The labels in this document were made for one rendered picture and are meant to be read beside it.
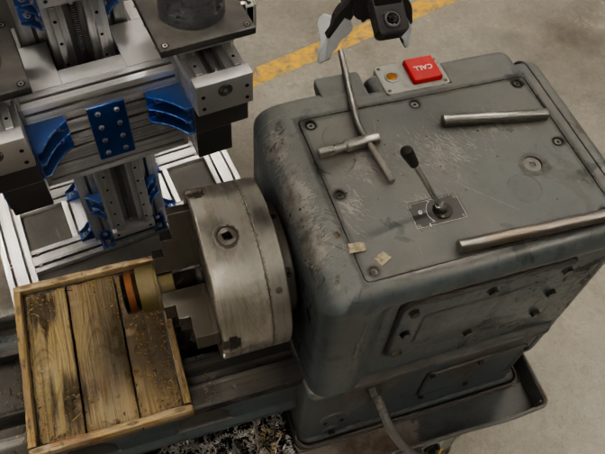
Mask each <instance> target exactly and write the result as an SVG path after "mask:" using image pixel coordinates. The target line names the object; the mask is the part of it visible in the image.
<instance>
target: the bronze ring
mask: <svg viewBox="0 0 605 454"><path fill-rule="evenodd" d="M119 281H120V287H121V290H122V298H123V302H124V304H125V308H126V311H127V314H131V313H139V312H140V310H143V312H144V313H149V312H153V311H157V310H160V309H161V311H162V312H163V311H165V309H164V305H163V301H162V297H161V294H164V293H167V292H172V291H176V284H175V280H174V277H173V273H172V271H169V272H166V273H161V274H156V270H155V267H154V263H153V260H152V261H150V264H148V265H144V266H140V267H136V268H134V272H130V271H127V272H123V273H122V274H119Z"/></svg>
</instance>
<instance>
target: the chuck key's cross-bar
mask: <svg viewBox="0 0 605 454"><path fill-rule="evenodd" d="M338 55H339V62H340V66H341V70H342V74H343V78H344V82H345V87H346V90H347V95H348V101H349V106H350V110H351V114H352V118H353V122H354V125H355V126H356V128H357V130H358V132H359V134H360V135H365V134H367V132H366V130H365V129H364V127H363V125H362V124H361V122H360V120H359V116H358V111H357V105H356V101H355V97H354V93H353V89H352V85H351V81H350V77H349V73H348V66H347V62H346V58H345V54H344V50H338ZM367 147H368V149H369V150H370V152H371V154H372V155H373V157H374V159H375V161H376V163H377V164H378V166H379V168H380V169H381V170H382V172H383V173H384V176H385V177H386V179H387V181H388V182H389V184H392V183H394V181H395V178H394V177H393V175H392V173H391V171H390V170H389V168H388V167H387V166H386V164H385V162H384V160H383V158H382V157H381V155H380V153H379V152H378V150H377V149H376V147H375V145H374V144H373V143H372V142H371V141H369V142H368V143H367Z"/></svg>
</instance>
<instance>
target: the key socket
mask: <svg viewBox="0 0 605 454"><path fill-rule="evenodd" d="M217 240H218V242H219V243H220V244H222V245H225V246H229V245H231V244H233V243H234V242H235V241H236V240H237V233H236V232H235V230H234V229H232V228H231V227H223V228H221V229H220V230H219V231H218V233H217Z"/></svg>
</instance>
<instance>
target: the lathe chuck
mask: <svg viewBox="0 0 605 454"><path fill-rule="evenodd" d="M196 192H199V193H201V192H202V193H203V195H202V197H201V198H196V199H194V197H193V198H189V199H188V200H187V201H186V197H185V196H186V195H191V194H192V193H196ZM183 200H184V204H187V202H188V205H189V210H190V214H191V219H192V223H193V227H194V236H195V239H196V244H197V249H198V252H199V257H200V261H201V264H199V265H196V267H197V268H198V267H203V273H204V278H205V282H206V286H207V290H208V293H209V297H210V299H211V303H212V309H213V312H214V315H215V319H216V322H217V325H218V328H219V332H220V335H221V341H223V342H225V341H229V338H232V337H236V336H237V338H239V344H240V345H239V346H237V348H236V349H233V350H231V349H226V350H224V349H223V347H222V345H221V343H219V344H217V345H218V348H219V351H220V353H221V356H222V357H223V358H224V359H228V358H232V357H235V356H238V355H241V354H245V353H249V352H251V351H255V350H261V349H264V348H268V347H271V346H272V345H273V343H274V323H273V315H272V308H271V303H270V297H269V292H268V287H267V282H266V275H265V270H264V267H263V263H262V259H261V255H260V252H259V248H258V245H257V239H256V235H255V233H254V229H253V226H252V223H251V220H250V218H249V215H248V210H247V207H246V205H245V203H244V200H243V198H242V195H241V193H240V191H239V189H238V187H237V186H236V184H235V183H234V182H233V181H226V182H222V183H218V184H213V185H209V186H201V187H197V188H193V189H189V190H185V191H184V193H183ZM223 227H231V228H232V229H234V230H235V232H236V233H237V240H236V241H235V242H234V243H233V244H231V245H229V246H225V245H222V244H220V243H219V242H218V240H217V233H218V231H219V230H220V229H221V228H223Z"/></svg>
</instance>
